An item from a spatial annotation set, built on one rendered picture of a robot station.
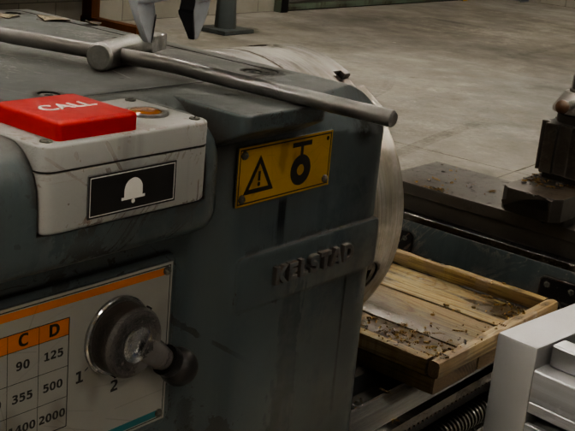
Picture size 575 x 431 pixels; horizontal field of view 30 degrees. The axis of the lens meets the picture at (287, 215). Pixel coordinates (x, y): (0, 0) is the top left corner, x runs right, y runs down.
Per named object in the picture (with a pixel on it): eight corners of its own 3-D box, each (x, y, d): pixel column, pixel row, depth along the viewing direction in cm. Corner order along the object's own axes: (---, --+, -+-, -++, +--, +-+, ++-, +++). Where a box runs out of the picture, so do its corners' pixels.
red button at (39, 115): (57, 157, 60) (58, 121, 59) (-8, 134, 63) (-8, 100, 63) (137, 144, 64) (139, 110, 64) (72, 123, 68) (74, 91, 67)
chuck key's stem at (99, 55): (146, 50, 92) (84, 69, 81) (148, 25, 91) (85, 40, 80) (170, 55, 91) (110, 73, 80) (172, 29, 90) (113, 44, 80)
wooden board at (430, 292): (434, 396, 121) (439, 363, 120) (204, 299, 142) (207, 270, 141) (554, 328, 144) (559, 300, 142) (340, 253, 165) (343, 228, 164)
